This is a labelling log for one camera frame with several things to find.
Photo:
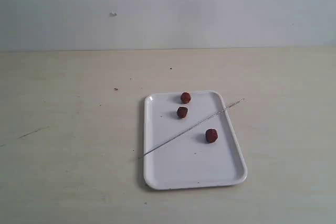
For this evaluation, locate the thin metal skewer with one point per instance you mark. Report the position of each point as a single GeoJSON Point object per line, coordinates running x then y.
{"type": "Point", "coordinates": [192, 127]}

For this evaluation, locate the red meatball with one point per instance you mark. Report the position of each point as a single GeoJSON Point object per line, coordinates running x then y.
{"type": "Point", "coordinates": [182, 112]}
{"type": "Point", "coordinates": [185, 97]}
{"type": "Point", "coordinates": [211, 135]}

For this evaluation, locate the white rectangular plastic tray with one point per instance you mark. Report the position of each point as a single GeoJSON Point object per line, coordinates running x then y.
{"type": "Point", "coordinates": [189, 161]}

